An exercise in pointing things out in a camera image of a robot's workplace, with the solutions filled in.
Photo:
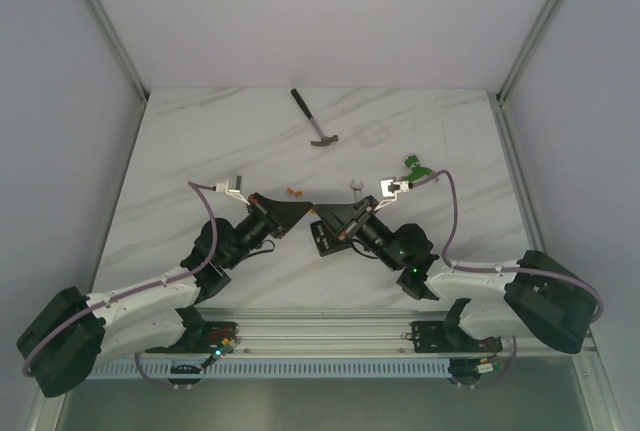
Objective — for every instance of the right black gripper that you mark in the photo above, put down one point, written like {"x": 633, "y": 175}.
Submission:
{"x": 340, "y": 216}

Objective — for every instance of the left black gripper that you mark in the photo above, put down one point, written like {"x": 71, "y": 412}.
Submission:
{"x": 267, "y": 213}

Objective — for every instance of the black fuse box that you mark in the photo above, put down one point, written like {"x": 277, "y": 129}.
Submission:
{"x": 325, "y": 241}

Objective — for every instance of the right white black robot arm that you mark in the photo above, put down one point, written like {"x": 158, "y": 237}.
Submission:
{"x": 532, "y": 297}

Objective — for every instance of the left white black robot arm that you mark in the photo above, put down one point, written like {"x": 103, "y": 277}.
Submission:
{"x": 76, "y": 333}

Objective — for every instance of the clear plastic fuse box cover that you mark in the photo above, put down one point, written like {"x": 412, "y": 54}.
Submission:
{"x": 371, "y": 134}

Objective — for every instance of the silver combination wrench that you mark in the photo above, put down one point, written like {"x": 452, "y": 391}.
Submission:
{"x": 356, "y": 187}

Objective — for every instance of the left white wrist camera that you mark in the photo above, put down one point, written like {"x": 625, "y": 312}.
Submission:
{"x": 232, "y": 187}

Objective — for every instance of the claw hammer black handle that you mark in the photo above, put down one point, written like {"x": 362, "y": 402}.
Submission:
{"x": 323, "y": 139}

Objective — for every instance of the aluminium mounting rail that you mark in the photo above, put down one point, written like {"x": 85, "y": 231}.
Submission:
{"x": 321, "y": 333}

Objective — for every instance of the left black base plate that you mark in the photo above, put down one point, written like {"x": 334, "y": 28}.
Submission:
{"x": 220, "y": 336}

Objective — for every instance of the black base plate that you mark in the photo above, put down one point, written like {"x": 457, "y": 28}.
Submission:
{"x": 433, "y": 337}
{"x": 220, "y": 336}

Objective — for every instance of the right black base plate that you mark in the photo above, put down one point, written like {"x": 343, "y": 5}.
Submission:
{"x": 433, "y": 337}

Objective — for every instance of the grey slotted cable duct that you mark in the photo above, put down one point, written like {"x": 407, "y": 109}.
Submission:
{"x": 332, "y": 368}

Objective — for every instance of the left aluminium frame post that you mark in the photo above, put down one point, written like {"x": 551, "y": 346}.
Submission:
{"x": 117, "y": 48}

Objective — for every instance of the aluminium frame post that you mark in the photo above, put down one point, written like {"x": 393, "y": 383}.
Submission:
{"x": 534, "y": 37}
{"x": 117, "y": 48}

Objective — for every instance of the right aluminium frame post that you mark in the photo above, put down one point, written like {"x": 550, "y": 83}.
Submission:
{"x": 534, "y": 37}

